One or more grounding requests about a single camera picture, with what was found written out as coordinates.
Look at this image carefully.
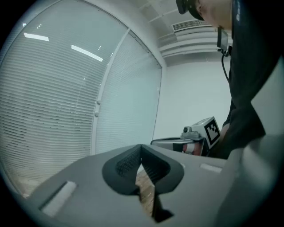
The thin black cable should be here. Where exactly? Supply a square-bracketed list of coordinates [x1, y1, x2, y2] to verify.
[221, 54, 231, 84]

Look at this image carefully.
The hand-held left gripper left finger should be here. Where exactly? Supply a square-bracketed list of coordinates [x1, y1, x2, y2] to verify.
[22, 144, 154, 227]

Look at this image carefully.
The black head camera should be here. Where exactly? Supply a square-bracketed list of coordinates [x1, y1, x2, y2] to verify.
[176, 0, 206, 21]

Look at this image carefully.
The person's head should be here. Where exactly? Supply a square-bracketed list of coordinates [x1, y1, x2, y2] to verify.
[196, 0, 234, 29]

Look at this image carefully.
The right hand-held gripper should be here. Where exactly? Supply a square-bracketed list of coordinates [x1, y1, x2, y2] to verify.
[150, 116, 222, 157]

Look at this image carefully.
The grey window frame post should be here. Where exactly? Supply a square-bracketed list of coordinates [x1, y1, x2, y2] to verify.
[90, 28, 131, 156]

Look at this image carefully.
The small black neck device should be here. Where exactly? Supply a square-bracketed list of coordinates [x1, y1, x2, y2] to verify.
[217, 27, 233, 57]

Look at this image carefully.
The person's black shirt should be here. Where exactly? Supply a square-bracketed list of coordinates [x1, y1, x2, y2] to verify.
[208, 0, 284, 160]

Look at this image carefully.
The glass door with blinds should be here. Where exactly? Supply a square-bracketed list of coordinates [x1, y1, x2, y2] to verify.
[95, 31, 163, 156]

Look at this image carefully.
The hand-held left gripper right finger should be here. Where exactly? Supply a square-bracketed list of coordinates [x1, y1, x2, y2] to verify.
[141, 144, 235, 227]

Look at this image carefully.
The person's right forearm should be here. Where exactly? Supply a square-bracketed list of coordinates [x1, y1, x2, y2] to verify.
[221, 121, 230, 139]

